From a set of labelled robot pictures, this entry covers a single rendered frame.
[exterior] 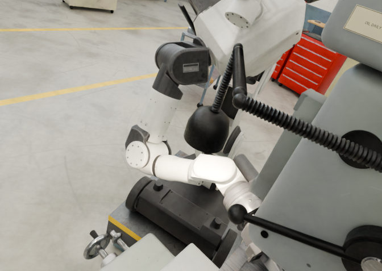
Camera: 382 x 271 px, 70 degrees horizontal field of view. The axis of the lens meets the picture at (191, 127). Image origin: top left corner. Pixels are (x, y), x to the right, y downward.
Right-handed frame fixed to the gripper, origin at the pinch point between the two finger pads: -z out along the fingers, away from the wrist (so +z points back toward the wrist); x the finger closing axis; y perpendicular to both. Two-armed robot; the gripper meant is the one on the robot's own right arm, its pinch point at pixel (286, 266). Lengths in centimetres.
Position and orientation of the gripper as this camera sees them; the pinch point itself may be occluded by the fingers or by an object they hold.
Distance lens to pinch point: 62.0
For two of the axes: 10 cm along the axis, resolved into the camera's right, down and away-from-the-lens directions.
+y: -2.8, 7.9, 5.4
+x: 8.8, -0.2, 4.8
